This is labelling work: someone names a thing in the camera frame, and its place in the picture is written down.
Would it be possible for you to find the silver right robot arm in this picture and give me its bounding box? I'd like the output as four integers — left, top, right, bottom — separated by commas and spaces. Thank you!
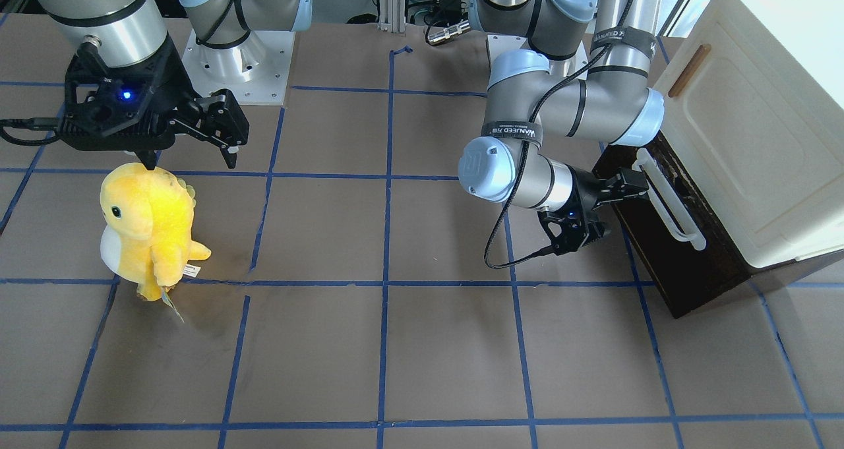
8, 0, 249, 170

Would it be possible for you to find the cream plastic storage box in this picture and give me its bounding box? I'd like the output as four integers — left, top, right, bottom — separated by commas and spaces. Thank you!
656, 0, 843, 268

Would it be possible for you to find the dark brown wooden drawer cabinet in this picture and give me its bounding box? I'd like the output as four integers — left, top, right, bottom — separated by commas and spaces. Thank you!
612, 134, 782, 318

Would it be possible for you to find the yellow plush dinosaur toy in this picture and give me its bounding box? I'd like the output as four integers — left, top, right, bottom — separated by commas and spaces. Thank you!
100, 162, 212, 303

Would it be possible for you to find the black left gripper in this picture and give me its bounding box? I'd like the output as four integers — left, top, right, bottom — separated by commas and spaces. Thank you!
537, 167, 650, 256

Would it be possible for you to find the white drawer handle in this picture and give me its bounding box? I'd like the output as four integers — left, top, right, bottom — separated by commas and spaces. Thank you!
632, 148, 708, 251

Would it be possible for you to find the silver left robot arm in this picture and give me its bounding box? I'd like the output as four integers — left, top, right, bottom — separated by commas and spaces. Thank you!
458, 0, 665, 257

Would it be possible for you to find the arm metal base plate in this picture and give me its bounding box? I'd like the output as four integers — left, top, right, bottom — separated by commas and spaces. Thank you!
182, 31, 296, 106
487, 34, 589, 88

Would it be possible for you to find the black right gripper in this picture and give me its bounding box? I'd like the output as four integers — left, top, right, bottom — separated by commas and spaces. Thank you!
55, 37, 250, 171

